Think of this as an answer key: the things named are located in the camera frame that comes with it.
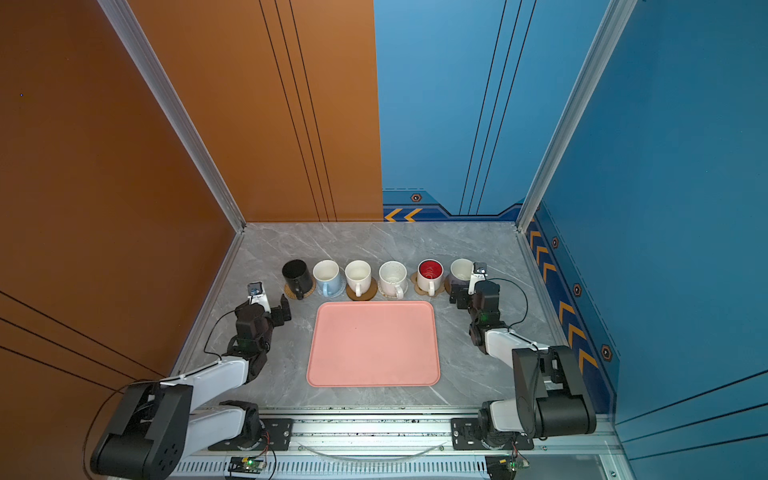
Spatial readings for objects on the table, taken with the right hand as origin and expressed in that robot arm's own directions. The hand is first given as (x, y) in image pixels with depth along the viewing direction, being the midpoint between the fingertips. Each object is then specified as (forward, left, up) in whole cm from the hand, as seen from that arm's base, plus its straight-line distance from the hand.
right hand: (468, 282), depth 92 cm
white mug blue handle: (+5, +45, -1) cm, 46 cm away
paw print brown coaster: (+6, +16, -8) cm, 19 cm away
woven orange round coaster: (-2, +55, -3) cm, 55 cm away
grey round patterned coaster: (0, +43, -8) cm, 43 cm away
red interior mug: (+5, +11, -3) cm, 13 cm away
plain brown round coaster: (0, +31, -6) cm, 32 cm away
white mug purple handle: (+8, 0, -3) cm, 8 cm away
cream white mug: (+2, +34, +1) cm, 34 cm away
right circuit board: (-46, -3, -10) cm, 47 cm away
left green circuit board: (-46, +59, -10) cm, 75 cm away
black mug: (+4, +54, -1) cm, 54 cm away
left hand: (-5, +61, +2) cm, 61 cm away
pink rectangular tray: (-15, +29, -11) cm, 35 cm away
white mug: (+6, +24, -4) cm, 25 cm away
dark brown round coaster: (+2, +5, -1) cm, 6 cm away
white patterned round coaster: (0, +20, -2) cm, 20 cm away
